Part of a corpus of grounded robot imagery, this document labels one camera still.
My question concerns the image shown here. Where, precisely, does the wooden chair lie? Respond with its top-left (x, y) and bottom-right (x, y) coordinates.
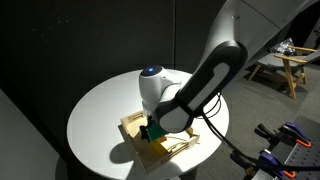
top-left (248, 38), bottom-right (320, 99)

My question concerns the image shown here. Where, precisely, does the white round table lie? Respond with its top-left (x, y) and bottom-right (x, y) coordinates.
top-left (67, 70), bottom-right (221, 180)

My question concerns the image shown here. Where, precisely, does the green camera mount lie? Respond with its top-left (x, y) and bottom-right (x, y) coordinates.
top-left (147, 121), bottom-right (167, 141)

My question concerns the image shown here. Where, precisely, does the yellow banana plush toy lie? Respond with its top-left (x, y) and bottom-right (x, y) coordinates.
top-left (150, 141), bottom-right (166, 153)

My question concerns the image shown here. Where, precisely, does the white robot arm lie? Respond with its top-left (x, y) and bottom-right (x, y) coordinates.
top-left (139, 0), bottom-right (317, 142)

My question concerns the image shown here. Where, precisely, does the purple clamp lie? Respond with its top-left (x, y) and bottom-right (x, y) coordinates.
top-left (255, 122), bottom-right (312, 148)
top-left (248, 149), bottom-right (296, 179)

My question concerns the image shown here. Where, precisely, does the perforated metal plate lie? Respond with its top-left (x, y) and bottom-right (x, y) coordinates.
top-left (283, 116), bottom-right (320, 180)

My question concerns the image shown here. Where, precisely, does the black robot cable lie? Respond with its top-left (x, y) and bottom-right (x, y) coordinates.
top-left (196, 93), bottom-right (320, 173)

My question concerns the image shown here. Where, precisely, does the purple clamp lower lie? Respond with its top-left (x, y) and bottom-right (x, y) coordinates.
top-left (248, 149), bottom-right (296, 179)

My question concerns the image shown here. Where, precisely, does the light wooden tray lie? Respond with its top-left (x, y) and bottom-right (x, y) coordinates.
top-left (119, 111), bottom-right (200, 174)

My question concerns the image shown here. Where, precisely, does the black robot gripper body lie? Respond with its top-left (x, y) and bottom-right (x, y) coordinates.
top-left (139, 116), bottom-right (153, 141)

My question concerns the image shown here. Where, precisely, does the purple clamp upper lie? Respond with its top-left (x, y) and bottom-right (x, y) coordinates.
top-left (255, 122), bottom-right (312, 148)

